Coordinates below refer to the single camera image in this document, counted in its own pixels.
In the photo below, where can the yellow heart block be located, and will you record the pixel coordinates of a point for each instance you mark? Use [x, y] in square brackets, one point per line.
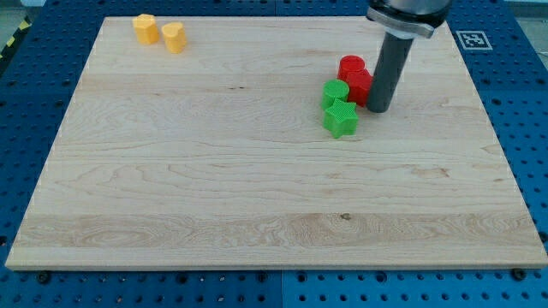
[174, 37]

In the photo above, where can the green cylinder block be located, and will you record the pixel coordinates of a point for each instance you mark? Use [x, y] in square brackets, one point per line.
[332, 90]

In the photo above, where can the red cylinder block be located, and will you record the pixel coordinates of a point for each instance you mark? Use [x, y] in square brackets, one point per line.
[349, 64]

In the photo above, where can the black bolt bottom left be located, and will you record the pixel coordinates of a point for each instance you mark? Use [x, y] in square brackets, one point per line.
[43, 277]

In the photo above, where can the yellow hexagon block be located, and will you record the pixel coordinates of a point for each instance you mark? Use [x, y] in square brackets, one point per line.
[145, 29]

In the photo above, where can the red angular block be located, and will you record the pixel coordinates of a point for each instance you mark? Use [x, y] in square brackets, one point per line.
[359, 84]

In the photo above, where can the black bolt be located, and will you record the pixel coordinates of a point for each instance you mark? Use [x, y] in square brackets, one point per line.
[43, 277]
[518, 274]

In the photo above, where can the light wooden board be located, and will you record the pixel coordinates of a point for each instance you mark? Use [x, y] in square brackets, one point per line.
[217, 158]

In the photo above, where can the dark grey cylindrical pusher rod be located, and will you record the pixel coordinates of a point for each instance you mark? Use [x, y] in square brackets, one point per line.
[391, 61]

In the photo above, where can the black bolt bottom right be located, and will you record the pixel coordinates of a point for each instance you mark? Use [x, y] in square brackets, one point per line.
[518, 274]

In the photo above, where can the green star block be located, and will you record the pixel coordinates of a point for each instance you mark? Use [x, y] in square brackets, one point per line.
[341, 118]

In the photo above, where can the white fiducial marker tag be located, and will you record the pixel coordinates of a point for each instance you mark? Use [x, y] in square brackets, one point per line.
[473, 40]

